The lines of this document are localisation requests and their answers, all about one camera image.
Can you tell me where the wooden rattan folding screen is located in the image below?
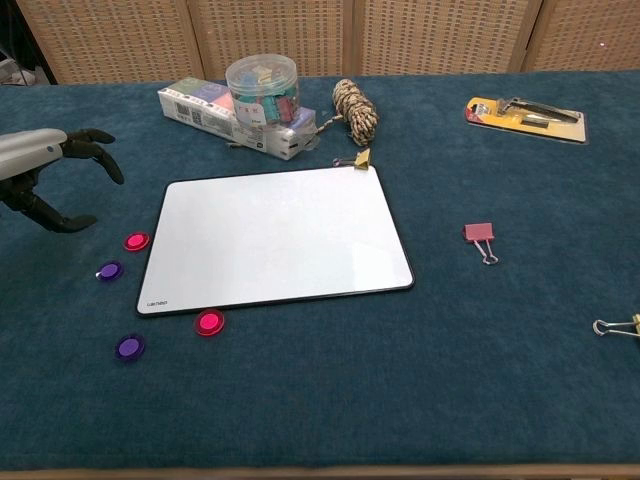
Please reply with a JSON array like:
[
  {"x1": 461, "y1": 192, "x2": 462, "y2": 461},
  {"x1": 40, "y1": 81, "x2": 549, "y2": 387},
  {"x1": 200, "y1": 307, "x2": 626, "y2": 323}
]
[{"x1": 14, "y1": 0, "x2": 640, "y2": 85}]

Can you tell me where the clear tub of binder clips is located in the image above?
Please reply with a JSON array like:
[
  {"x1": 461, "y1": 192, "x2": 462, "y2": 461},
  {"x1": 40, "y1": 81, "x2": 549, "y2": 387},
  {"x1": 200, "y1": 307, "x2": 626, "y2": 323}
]
[{"x1": 224, "y1": 54, "x2": 300, "y2": 130}]

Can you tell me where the large yellow binder clip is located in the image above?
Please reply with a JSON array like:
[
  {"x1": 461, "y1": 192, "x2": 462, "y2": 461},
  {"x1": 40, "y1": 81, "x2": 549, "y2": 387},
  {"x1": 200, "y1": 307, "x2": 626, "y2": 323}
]
[{"x1": 592, "y1": 313, "x2": 640, "y2": 344}]

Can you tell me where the purple round magnet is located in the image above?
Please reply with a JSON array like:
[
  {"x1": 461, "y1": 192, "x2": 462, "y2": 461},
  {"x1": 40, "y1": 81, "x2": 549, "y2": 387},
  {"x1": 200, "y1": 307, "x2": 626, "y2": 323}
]
[
  {"x1": 94, "y1": 259, "x2": 125, "y2": 282},
  {"x1": 114, "y1": 333, "x2": 147, "y2": 365}
]

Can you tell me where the pink binder clip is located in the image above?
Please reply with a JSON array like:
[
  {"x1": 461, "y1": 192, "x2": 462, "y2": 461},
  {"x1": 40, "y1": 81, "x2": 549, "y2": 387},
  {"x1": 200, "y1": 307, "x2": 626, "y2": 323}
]
[{"x1": 463, "y1": 222, "x2": 500, "y2": 266}]

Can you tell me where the small yellow binder clip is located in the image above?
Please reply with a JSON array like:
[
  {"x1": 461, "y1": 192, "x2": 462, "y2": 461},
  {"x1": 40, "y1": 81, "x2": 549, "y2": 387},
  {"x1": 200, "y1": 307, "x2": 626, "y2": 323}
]
[{"x1": 332, "y1": 147, "x2": 374, "y2": 173}]

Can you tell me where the white magnetic board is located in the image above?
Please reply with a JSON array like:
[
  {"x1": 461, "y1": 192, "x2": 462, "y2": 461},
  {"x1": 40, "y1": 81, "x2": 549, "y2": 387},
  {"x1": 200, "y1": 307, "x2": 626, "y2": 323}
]
[{"x1": 135, "y1": 164, "x2": 416, "y2": 320}]

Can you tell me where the yellow razor blister pack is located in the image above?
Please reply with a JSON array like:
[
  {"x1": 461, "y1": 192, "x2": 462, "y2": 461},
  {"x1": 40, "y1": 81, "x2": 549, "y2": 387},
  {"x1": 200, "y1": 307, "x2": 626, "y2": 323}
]
[{"x1": 459, "y1": 95, "x2": 589, "y2": 145}]

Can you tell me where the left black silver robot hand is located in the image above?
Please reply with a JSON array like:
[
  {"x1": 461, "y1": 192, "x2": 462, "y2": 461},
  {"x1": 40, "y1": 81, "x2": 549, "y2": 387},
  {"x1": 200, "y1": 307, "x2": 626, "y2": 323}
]
[{"x1": 0, "y1": 127, "x2": 125, "y2": 234}]

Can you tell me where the dark blue table cloth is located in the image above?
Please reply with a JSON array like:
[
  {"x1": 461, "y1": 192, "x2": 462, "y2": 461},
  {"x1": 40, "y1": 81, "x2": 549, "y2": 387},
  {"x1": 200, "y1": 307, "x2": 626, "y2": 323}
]
[{"x1": 0, "y1": 69, "x2": 640, "y2": 474}]

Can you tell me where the long white smiley-print box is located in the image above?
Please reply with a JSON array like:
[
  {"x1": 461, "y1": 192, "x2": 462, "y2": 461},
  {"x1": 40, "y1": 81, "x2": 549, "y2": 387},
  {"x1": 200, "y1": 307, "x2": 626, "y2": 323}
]
[{"x1": 157, "y1": 77, "x2": 319, "y2": 162}]

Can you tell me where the pink round magnet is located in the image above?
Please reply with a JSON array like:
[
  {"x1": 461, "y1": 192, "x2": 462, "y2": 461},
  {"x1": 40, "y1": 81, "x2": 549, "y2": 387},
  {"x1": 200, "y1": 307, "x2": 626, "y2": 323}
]
[
  {"x1": 123, "y1": 231, "x2": 151, "y2": 254},
  {"x1": 193, "y1": 308, "x2": 226, "y2": 338}
]

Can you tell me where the brown braided rope bundle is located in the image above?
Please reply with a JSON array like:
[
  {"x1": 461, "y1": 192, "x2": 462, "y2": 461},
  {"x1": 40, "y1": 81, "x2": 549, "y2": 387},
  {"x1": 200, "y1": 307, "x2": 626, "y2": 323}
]
[{"x1": 313, "y1": 78, "x2": 380, "y2": 148}]

